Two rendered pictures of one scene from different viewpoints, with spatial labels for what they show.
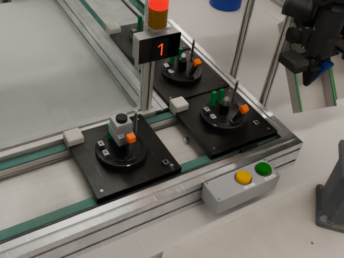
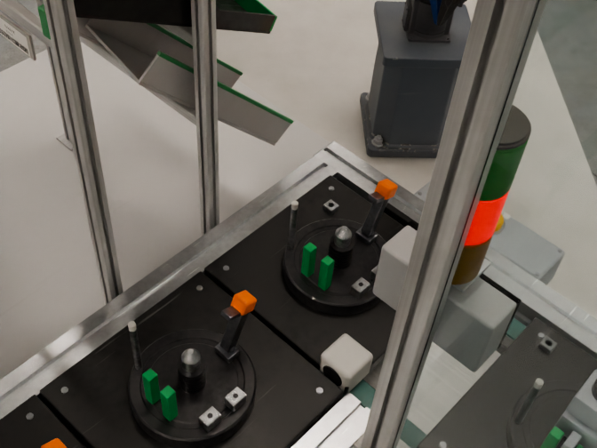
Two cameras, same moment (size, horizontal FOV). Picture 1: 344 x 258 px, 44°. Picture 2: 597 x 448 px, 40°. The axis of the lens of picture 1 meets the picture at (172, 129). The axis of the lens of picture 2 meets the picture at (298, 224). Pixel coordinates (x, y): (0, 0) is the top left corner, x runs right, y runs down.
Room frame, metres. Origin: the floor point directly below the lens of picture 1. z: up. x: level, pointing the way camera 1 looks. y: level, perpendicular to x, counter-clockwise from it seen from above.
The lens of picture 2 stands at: (1.22, 0.46, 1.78)
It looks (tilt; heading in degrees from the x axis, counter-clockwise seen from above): 49 degrees down; 255
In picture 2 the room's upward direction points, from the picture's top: 5 degrees clockwise
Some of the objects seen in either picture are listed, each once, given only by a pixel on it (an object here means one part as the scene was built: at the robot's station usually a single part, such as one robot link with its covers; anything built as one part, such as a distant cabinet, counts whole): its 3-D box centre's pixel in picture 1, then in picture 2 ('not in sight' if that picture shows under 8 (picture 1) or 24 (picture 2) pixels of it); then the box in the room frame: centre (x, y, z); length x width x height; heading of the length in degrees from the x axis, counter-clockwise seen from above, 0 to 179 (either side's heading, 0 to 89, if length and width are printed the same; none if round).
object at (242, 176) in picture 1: (242, 177); not in sight; (0.76, -0.20, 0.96); 0.04 x 0.04 x 0.02
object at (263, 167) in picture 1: (263, 169); not in sight; (0.80, -0.26, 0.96); 0.04 x 0.04 x 0.02
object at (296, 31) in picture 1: (304, 34); not in sight; (0.89, -0.27, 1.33); 0.07 x 0.07 x 0.06; 36
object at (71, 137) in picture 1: (73, 138); not in sight; (0.82, 0.26, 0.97); 0.05 x 0.05 x 0.04; 35
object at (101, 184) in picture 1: (121, 154); not in sight; (0.79, 0.13, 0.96); 0.24 x 0.24 x 0.02; 35
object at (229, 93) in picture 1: (224, 106); (340, 248); (0.99, -0.15, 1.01); 0.24 x 0.24 x 0.13; 35
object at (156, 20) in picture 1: (157, 16); not in sight; (0.97, 0.07, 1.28); 0.05 x 0.05 x 0.05
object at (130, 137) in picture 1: (129, 144); not in sight; (0.76, 0.10, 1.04); 0.04 x 0.02 x 0.08; 35
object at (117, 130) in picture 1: (119, 124); not in sight; (0.80, 0.13, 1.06); 0.08 x 0.04 x 0.07; 36
